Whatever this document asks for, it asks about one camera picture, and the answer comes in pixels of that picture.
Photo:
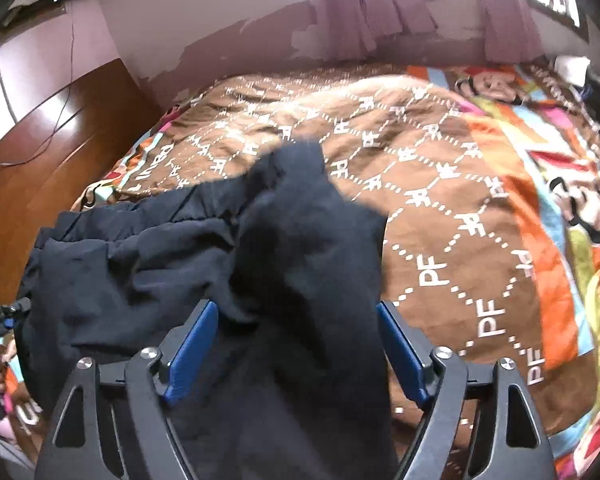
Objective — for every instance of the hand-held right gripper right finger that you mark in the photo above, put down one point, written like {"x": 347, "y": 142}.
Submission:
{"x": 402, "y": 355}

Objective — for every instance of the person's left hand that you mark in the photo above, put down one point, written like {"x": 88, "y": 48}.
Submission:
{"x": 0, "y": 370}

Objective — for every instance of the brown wooden headboard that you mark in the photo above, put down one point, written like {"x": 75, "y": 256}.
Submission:
{"x": 55, "y": 160}

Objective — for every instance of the narrow pink curtain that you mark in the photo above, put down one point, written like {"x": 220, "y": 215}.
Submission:
{"x": 507, "y": 10}

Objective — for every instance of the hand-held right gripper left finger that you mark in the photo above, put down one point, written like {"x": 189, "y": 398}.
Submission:
{"x": 190, "y": 355}

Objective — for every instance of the brown printed bedspread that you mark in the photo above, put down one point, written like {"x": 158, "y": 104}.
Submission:
{"x": 455, "y": 200}

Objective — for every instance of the wide pink curtain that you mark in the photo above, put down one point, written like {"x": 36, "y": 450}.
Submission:
{"x": 370, "y": 5}

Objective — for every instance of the white bedside item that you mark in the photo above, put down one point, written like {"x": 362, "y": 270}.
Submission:
{"x": 572, "y": 70}

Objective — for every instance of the dark navy padded jacket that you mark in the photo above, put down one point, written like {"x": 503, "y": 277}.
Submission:
{"x": 290, "y": 260}

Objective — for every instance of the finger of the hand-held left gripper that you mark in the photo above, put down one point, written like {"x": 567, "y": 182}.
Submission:
{"x": 16, "y": 308}

